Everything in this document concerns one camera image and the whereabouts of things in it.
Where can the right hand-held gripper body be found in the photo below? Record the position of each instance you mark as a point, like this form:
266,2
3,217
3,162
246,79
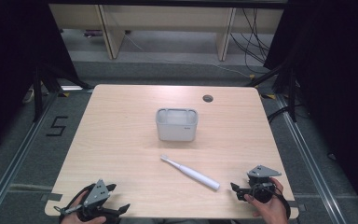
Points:
261,182

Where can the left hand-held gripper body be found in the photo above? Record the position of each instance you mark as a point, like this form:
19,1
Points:
97,194

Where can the white electric toothbrush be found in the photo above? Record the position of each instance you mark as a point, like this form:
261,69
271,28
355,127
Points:
195,174

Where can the white plastic storage container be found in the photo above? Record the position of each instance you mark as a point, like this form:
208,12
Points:
176,130

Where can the person's right hand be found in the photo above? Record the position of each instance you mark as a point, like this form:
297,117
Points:
273,211

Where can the person's left hand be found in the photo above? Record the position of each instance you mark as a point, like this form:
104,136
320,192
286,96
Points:
74,217

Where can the black metal stand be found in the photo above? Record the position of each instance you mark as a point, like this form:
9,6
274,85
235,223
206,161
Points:
37,96
292,96

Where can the black curtain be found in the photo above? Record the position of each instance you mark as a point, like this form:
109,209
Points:
335,77
9,62

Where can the beige wooden desk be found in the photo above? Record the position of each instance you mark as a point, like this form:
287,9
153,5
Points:
167,18

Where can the aluminium floor rail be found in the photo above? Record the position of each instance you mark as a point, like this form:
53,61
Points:
15,158
310,161

